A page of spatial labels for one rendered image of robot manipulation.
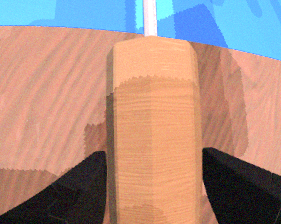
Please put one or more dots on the blue flat strip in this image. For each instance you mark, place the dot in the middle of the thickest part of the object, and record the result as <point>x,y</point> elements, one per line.
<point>253,26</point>

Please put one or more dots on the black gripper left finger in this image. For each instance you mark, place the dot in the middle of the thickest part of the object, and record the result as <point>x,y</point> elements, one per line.
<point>78,197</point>

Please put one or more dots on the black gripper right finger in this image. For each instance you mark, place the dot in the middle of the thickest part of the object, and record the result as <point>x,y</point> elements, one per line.
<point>240,192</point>

